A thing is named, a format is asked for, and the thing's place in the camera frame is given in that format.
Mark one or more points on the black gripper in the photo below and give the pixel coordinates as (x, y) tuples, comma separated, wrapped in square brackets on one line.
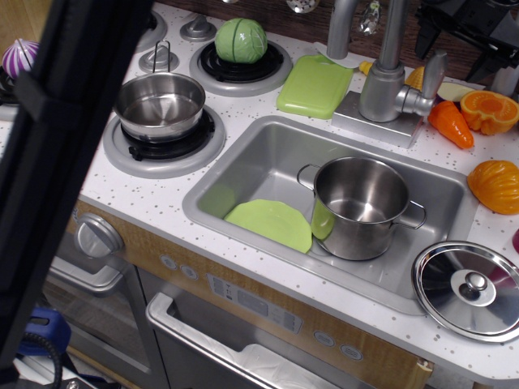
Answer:
[(486, 25)]

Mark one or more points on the silver faucet lever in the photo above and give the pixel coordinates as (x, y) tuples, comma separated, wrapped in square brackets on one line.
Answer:
[(434, 73)]

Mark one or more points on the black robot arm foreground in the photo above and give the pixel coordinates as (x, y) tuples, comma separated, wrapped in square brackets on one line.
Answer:
[(85, 51)]

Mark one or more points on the silver vertical pole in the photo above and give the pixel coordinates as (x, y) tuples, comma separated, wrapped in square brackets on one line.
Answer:
[(505, 81)]

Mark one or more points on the white purple eggplant slice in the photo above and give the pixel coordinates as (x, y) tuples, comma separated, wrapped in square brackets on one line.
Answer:
[(453, 91)]

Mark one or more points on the yellow toy corn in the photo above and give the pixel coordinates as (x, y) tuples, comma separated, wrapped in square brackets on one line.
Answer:
[(415, 79)]

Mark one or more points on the orange toy carrot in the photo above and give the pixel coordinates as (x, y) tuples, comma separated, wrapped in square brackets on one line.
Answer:
[(448, 120)]

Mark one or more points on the orange toy pepper half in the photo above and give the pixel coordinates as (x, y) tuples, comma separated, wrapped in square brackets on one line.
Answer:
[(489, 113)]

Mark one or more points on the silver faucet with base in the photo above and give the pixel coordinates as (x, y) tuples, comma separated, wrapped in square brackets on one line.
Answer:
[(386, 109)]

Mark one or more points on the yellow toy piece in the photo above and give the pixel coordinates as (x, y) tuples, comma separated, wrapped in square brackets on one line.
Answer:
[(365, 67)]

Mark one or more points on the orange toy pumpkin slice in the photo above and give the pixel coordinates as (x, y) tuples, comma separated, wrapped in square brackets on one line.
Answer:
[(495, 184)]

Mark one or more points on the green cutting board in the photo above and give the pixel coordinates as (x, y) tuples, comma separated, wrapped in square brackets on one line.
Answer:
[(315, 87)]

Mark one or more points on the large steel pot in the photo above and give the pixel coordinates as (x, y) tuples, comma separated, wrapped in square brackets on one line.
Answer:
[(358, 204)]

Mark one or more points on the purple toy item right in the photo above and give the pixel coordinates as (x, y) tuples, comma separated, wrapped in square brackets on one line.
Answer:
[(515, 241)]

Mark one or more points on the green toy cabbage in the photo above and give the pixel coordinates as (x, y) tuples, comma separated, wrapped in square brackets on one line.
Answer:
[(241, 41)]

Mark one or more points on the back right burner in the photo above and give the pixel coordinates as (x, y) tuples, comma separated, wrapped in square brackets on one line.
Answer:
[(240, 80)]

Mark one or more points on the grey sink basin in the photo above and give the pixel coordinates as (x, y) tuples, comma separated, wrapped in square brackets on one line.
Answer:
[(263, 164)]

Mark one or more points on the steel pot lid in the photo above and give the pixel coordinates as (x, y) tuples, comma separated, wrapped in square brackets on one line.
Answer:
[(469, 289)]

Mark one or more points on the green plate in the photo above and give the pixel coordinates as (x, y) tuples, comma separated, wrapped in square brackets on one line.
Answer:
[(274, 220)]

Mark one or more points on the grey stove knob back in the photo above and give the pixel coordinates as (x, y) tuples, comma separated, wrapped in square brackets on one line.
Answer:
[(198, 30)]

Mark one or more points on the grey stove knob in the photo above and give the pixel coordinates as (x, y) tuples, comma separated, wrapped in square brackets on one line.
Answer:
[(160, 59), (198, 30)]

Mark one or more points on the grey stove knob middle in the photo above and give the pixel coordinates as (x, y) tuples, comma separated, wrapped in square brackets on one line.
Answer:
[(160, 59)]

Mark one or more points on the back left burner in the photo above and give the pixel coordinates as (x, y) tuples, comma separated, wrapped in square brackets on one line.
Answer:
[(154, 31)]

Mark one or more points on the small steel saucepan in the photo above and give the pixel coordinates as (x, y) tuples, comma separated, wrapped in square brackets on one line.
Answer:
[(160, 107)]

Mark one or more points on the silver oven knob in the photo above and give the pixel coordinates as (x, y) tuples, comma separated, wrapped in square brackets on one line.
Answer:
[(96, 238)]

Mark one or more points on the purple toy onion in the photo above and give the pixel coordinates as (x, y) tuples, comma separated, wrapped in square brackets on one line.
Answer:
[(20, 56)]

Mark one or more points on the blue clamp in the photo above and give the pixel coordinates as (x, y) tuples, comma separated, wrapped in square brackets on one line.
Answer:
[(45, 326)]

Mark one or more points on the dishwasher door handle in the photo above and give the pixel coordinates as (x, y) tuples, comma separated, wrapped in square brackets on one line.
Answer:
[(206, 347)]

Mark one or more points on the oven door handle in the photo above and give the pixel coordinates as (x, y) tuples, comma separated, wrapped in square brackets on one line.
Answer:
[(102, 283)]

